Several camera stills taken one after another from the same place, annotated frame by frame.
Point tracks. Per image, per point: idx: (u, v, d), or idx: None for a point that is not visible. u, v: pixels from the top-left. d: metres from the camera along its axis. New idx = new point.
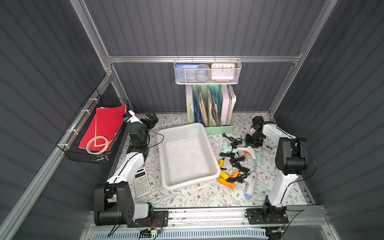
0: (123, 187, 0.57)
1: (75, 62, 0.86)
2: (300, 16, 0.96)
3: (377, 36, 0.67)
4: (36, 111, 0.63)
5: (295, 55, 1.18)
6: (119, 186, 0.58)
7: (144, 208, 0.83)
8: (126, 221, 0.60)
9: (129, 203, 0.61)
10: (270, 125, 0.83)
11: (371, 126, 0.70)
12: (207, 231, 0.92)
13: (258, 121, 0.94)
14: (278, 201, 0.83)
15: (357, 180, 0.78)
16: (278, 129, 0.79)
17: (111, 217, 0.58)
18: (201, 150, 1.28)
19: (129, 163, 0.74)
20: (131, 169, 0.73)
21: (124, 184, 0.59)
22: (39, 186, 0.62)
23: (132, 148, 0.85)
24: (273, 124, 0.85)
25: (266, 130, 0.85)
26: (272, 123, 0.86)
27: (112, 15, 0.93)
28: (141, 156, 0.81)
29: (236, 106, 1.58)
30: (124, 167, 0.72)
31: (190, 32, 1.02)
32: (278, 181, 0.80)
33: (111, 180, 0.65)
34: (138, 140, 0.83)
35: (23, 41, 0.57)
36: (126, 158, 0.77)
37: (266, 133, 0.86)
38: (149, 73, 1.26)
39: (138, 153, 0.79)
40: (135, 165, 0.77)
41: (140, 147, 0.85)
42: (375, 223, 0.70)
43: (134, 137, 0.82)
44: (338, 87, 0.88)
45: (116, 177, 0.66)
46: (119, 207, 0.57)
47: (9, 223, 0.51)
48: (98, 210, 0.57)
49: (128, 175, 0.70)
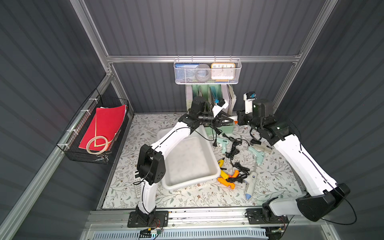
0: (159, 158, 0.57)
1: (75, 62, 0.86)
2: (301, 15, 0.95)
3: (378, 35, 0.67)
4: (36, 111, 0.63)
5: (295, 55, 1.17)
6: (156, 156, 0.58)
7: (152, 203, 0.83)
8: (153, 182, 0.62)
9: (161, 168, 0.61)
10: (292, 151, 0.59)
11: (372, 126, 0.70)
12: (206, 231, 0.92)
13: (271, 128, 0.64)
14: (281, 214, 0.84)
15: (358, 180, 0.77)
16: (311, 168, 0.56)
17: (144, 171, 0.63)
18: (201, 150, 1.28)
19: (174, 134, 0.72)
20: (173, 142, 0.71)
21: (160, 155, 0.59)
22: (39, 186, 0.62)
23: (184, 118, 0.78)
24: (298, 148, 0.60)
25: (279, 146, 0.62)
26: (295, 143, 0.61)
27: (112, 14, 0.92)
28: (186, 131, 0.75)
29: (236, 106, 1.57)
30: (169, 138, 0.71)
31: (190, 31, 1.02)
32: (286, 205, 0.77)
33: (153, 145, 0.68)
34: (195, 111, 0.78)
35: (23, 41, 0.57)
36: (174, 128, 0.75)
37: (280, 151, 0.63)
38: (149, 73, 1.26)
39: (186, 127, 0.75)
40: (179, 137, 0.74)
41: (192, 119, 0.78)
42: (376, 223, 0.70)
43: (194, 105, 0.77)
44: (338, 87, 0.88)
45: (158, 145, 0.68)
46: (151, 167, 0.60)
47: (9, 223, 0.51)
48: (139, 162, 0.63)
49: (168, 147, 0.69)
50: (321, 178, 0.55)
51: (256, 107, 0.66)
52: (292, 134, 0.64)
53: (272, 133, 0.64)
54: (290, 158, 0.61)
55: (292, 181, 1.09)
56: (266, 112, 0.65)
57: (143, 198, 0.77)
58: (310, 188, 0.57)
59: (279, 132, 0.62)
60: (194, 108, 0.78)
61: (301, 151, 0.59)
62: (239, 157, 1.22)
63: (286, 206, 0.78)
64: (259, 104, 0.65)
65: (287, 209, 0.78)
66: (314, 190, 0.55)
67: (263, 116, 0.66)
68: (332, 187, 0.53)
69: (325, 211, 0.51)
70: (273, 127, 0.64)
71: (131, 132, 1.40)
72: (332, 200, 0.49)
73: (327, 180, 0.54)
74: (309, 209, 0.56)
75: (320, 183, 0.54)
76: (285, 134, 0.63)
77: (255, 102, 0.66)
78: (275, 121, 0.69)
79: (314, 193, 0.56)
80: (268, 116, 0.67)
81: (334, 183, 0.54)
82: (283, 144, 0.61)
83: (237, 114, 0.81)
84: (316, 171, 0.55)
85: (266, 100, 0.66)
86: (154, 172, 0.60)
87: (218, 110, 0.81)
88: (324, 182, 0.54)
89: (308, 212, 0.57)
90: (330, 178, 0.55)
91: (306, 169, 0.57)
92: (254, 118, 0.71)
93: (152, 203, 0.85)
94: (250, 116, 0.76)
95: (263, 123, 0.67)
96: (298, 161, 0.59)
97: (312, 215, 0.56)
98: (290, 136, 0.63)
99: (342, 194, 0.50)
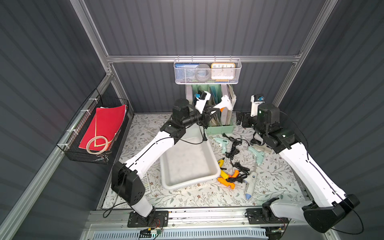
0: (133, 178, 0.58)
1: (75, 62, 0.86)
2: (301, 15, 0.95)
3: (377, 36, 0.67)
4: (36, 111, 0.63)
5: (295, 55, 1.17)
6: (130, 176, 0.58)
7: (147, 208, 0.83)
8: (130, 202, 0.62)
9: (136, 190, 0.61)
10: (300, 161, 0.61)
11: (372, 126, 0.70)
12: (206, 231, 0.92)
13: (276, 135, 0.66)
14: (283, 215, 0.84)
15: (358, 180, 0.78)
16: (319, 180, 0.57)
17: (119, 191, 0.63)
18: (201, 150, 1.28)
19: (154, 148, 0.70)
20: (151, 156, 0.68)
21: (135, 175, 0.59)
22: (39, 186, 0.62)
23: (167, 127, 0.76)
24: (305, 157, 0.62)
25: (285, 154, 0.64)
26: (302, 153, 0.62)
27: (112, 14, 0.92)
28: (170, 140, 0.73)
29: (236, 106, 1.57)
30: (147, 152, 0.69)
31: (190, 31, 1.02)
32: (291, 209, 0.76)
33: (128, 162, 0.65)
34: (177, 118, 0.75)
35: (23, 41, 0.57)
36: (154, 141, 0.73)
37: (286, 160, 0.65)
38: (149, 73, 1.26)
39: (169, 137, 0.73)
40: (160, 149, 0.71)
41: (176, 128, 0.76)
42: (376, 223, 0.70)
43: (176, 113, 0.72)
44: (338, 87, 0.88)
45: (133, 162, 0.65)
46: (126, 188, 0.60)
47: (9, 224, 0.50)
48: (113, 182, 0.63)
49: (147, 162, 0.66)
50: (329, 189, 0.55)
51: (262, 113, 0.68)
52: (299, 142, 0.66)
53: (278, 140, 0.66)
54: (298, 168, 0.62)
55: (292, 181, 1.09)
56: (272, 119, 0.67)
57: (136, 208, 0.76)
58: (318, 200, 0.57)
59: (284, 140, 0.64)
60: (177, 115, 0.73)
61: (308, 160, 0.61)
62: (239, 157, 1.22)
63: (290, 209, 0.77)
64: (265, 110, 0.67)
65: (289, 211, 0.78)
66: (323, 201, 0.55)
67: (268, 123, 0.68)
68: (341, 199, 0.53)
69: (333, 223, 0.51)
70: (279, 135, 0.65)
71: (131, 132, 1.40)
72: (340, 211, 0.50)
73: (336, 191, 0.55)
74: (317, 220, 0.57)
75: (329, 194, 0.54)
76: (291, 142, 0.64)
77: (261, 108, 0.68)
78: (280, 128, 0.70)
79: (323, 205, 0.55)
80: (274, 123, 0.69)
81: (343, 194, 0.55)
82: (288, 152, 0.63)
83: (242, 117, 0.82)
84: (324, 182, 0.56)
85: (272, 106, 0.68)
86: (128, 194, 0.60)
87: (203, 103, 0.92)
88: (332, 194, 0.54)
89: (316, 222, 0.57)
90: (339, 189, 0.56)
91: (314, 179, 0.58)
92: (259, 123, 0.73)
93: (149, 207, 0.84)
94: (254, 119, 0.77)
95: (269, 130, 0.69)
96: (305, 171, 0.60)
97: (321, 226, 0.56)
98: (296, 144, 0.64)
99: (351, 206, 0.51)
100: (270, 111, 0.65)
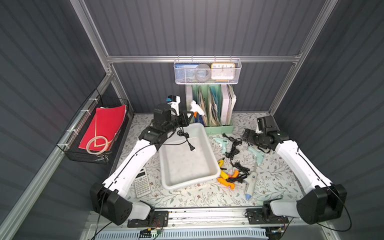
0: (113, 199, 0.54)
1: (74, 62, 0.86)
2: (301, 15, 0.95)
3: (377, 36, 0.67)
4: (36, 111, 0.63)
5: (295, 55, 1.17)
6: (111, 197, 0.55)
7: (145, 210, 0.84)
8: (117, 222, 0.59)
9: (121, 209, 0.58)
10: (289, 151, 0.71)
11: (371, 126, 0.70)
12: (207, 231, 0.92)
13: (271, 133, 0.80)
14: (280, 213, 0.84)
15: (357, 180, 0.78)
16: (305, 166, 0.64)
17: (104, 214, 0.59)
18: (201, 150, 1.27)
19: (133, 160, 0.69)
20: (132, 169, 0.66)
21: (116, 195, 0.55)
22: (39, 186, 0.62)
23: (147, 133, 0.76)
24: (294, 149, 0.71)
25: (279, 148, 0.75)
26: (292, 145, 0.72)
27: (112, 14, 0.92)
28: (151, 147, 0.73)
29: (236, 106, 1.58)
30: (127, 167, 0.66)
31: (190, 31, 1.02)
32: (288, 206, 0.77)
33: (107, 183, 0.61)
34: (159, 122, 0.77)
35: (24, 42, 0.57)
36: (132, 153, 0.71)
37: (281, 156, 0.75)
38: (149, 73, 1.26)
39: (151, 144, 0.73)
40: (141, 160, 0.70)
41: (157, 132, 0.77)
42: (376, 223, 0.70)
43: (157, 116, 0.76)
44: (338, 87, 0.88)
45: (113, 181, 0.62)
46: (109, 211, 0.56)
47: (8, 224, 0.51)
48: (95, 206, 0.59)
49: (128, 177, 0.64)
50: (314, 176, 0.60)
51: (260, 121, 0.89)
52: (292, 140, 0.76)
53: (273, 139, 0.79)
54: (289, 159, 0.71)
55: (293, 181, 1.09)
56: (268, 123, 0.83)
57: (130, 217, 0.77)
58: (304, 186, 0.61)
59: (278, 137, 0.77)
60: (158, 119, 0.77)
61: (297, 152, 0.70)
62: (239, 157, 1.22)
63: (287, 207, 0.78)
64: (262, 118, 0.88)
65: (287, 210, 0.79)
66: (308, 186, 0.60)
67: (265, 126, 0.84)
68: (326, 185, 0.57)
69: (319, 209, 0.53)
70: (274, 133, 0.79)
71: (131, 132, 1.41)
72: (323, 195, 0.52)
73: (321, 179, 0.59)
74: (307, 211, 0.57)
75: (313, 179, 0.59)
76: (284, 138, 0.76)
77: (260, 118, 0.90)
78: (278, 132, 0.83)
79: (307, 190, 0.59)
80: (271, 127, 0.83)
81: (329, 182, 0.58)
82: (281, 145, 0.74)
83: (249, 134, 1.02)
84: (309, 169, 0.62)
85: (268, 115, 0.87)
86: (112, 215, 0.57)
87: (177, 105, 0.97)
88: (317, 179, 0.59)
89: (306, 214, 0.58)
90: (325, 178, 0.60)
91: (300, 166, 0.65)
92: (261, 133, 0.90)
93: (147, 209, 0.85)
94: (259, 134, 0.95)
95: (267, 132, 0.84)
96: (294, 160, 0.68)
97: (310, 217, 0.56)
98: (289, 140, 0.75)
99: (336, 194, 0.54)
100: (265, 116, 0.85)
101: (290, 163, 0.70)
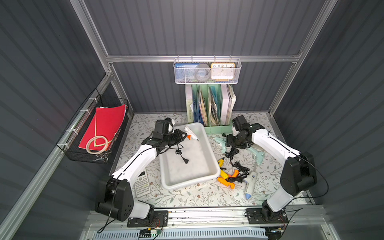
0: (123, 187, 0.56)
1: (75, 62, 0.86)
2: (301, 15, 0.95)
3: (377, 35, 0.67)
4: (36, 111, 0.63)
5: (295, 55, 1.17)
6: (120, 186, 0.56)
7: (145, 209, 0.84)
8: (121, 218, 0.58)
9: (127, 201, 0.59)
10: (263, 136, 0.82)
11: (372, 126, 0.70)
12: (206, 231, 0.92)
13: (245, 127, 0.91)
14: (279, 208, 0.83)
15: (357, 180, 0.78)
16: (277, 144, 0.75)
17: (107, 210, 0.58)
18: (201, 150, 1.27)
19: (140, 157, 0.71)
20: (139, 164, 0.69)
21: (126, 183, 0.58)
22: (40, 186, 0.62)
23: (148, 140, 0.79)
24: (266, 134, 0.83)
25: (255, 138, 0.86)
26: (263, 132, 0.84)
27: (112, 14, 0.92)
28: (152, 152, 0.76)
29: (236, 106, 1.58)
30: (134, 162, 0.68)
31: (190, 31, 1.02)
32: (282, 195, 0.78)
33: (115, 175, 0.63)
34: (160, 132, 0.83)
35: (23, 41, 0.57)
36: (138, 152, 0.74)
37: (259, 144, 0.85)
38: (149, 73, 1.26)
39: (153, 147, 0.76)
40: (146, 161, 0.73)
41: (157, 140, 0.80)
42: (376, 223, 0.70)
43: (158, 127, 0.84)
44: (338, 87, 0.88)
45: (121, 173, 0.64)
46: (116, 203, 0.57)
47: (8, 224, 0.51)
48: (99, 200, 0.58)
49: (135, 171, 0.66)
50: (286, 150, 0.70)
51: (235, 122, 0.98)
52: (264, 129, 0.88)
53: (248, 132, 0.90)
54: (264, 144, 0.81)
55: None
56: (242, 121, 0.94)
57: (131, 215, 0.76)
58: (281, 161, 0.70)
59: (251, 128, 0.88)
60: (160, 129, 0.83)
61: (269, 136, 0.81)
62: (239, 157, 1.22)
63: (280, 197, 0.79)
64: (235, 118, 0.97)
65: (280, 199, 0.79)
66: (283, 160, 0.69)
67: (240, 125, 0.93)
68: (296, 155, 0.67)
69: (296, 176, 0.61)
70: (247, 127, 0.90)
71: (131, 132, 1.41)
72: (295, 163, 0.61)
73: (291, 151, 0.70)
74: (289, 183, 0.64)
75: (285, 153, 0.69)
76: (256, 128, 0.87)
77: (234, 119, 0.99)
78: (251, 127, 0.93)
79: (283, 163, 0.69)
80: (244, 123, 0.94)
81: (297, 152, 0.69)
82: (256, 135, 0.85)
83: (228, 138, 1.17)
84: (280, 146, 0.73)
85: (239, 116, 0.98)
86: (119, 207, 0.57)
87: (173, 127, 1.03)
88: (288, 152, 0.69)
89: (288, 186, 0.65)
90: (293, 149, 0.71)
91: (273, 146, 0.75)
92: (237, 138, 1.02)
93: (147, 208, 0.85)
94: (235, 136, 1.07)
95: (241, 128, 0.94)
96: (268, 143, 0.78)
97: (292, 187, 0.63)
98: (260, 129, 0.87)
99: (304, 159, 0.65)
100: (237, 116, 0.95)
101: (266, 146, 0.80)
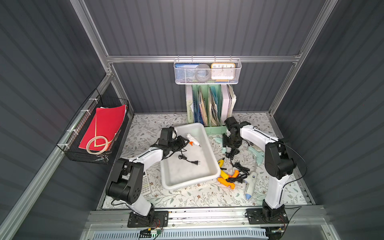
0: (138, 167, 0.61)
1: (74, 62, 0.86)
2: (301, 15, 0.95)
3: (377, 36, 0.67)
4: (36, 111, 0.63)
5: (295, 55, 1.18)
6: (136, 165, 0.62)
7: (146, 206, 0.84)
8: (130, 201, 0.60)
9: (138, 184, 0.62)
10: (248, 129, 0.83)
11: (371, 126, 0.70)
12: (206, 231, 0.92)
13: (234, 125, 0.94)
14: (277, 203, 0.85)
15: (357, 180, 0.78)
16: (259, 133, 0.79)
17: (117, 193, 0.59)
18: (201, 150, 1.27)
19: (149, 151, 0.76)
20: (151, 156, 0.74)
21: (140, 164, 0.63)
22: (40, 186, 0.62)
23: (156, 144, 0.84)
24: (251, 127, 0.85)
25: (243, 132, 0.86)
26: (248, 125, 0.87)
27: (112, 14, 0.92)
28: (160, 153, 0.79)
29: (236, 106, 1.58)
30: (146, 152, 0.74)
31: (190, 31, 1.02)
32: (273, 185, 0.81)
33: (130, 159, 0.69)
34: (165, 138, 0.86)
35: (23, 41, 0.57)
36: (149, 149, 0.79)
37: (245, 137, 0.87)
38: (149, 73, 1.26)
39: (159, 148, 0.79)
40: (153, 157, 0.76)
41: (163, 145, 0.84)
42: (375, 223, 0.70)
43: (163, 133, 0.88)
44: (338, 87, 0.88)
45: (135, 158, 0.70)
46: (128, 183, 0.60)
47: (8, 224, 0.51)
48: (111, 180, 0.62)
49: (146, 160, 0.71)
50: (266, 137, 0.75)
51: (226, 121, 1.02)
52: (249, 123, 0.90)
53: (237, 129, 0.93)
54: (247, 135, 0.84)
55: None
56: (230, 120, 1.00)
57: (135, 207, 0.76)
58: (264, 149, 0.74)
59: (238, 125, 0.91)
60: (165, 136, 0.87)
61: (252, 127, 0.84)
62: (239, 157, 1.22)
63: (272, 188, 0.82)
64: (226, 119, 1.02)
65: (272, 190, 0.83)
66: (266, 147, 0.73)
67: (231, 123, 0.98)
68: (275, 140, 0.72)
69: (275, 159, 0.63)
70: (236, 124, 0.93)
71: (131, 132, 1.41)
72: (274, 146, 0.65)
73: (271, 137, 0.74)
74: (271, 167, 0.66)
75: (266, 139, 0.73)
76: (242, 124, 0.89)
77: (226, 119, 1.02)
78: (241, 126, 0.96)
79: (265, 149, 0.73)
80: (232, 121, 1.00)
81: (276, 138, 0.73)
82: (244, 128, 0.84)
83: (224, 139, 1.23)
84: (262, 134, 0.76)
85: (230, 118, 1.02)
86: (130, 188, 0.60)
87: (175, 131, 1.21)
88: (268, 138, 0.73)
89: (271, 171, 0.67)
90: (272, 136, 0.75)
91: (256, 135, 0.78)
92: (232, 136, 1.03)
93: (147, 205, 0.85)
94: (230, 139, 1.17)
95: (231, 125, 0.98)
96: (252, 134, 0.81)
97: (274, 170, 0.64)
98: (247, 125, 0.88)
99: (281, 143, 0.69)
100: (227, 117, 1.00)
101: (250, 137, 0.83)
